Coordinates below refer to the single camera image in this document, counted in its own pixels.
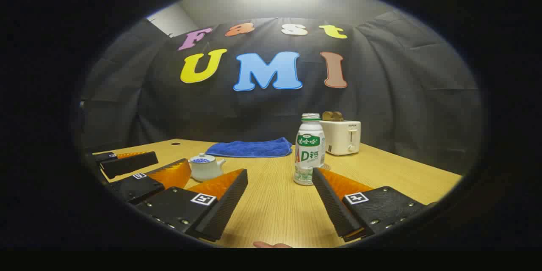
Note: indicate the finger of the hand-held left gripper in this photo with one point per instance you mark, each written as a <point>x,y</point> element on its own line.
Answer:
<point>139,188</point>
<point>129,165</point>

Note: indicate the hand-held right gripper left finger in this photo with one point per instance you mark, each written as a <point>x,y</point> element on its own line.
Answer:
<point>224,207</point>

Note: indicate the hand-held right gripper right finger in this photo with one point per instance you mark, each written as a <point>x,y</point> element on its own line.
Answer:
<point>334,207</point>

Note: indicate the white ceramic teacup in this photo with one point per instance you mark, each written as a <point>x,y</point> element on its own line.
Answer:
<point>205,172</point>

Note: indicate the white blue-patterned teacup lid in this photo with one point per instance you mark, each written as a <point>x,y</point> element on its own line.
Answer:
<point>202,160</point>

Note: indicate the white green-label water bottle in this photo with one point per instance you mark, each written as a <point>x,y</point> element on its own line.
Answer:
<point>309,152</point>

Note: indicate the blue towel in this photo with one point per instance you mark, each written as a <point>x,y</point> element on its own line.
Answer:
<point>250,148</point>

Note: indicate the white toaster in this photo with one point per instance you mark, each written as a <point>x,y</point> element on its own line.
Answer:
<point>341,137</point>

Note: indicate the brown bread slice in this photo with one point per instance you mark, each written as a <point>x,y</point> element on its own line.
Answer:
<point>338,116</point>
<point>327,116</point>

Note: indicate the black backdrop cloth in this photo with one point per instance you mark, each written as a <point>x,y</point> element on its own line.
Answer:
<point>381,93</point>

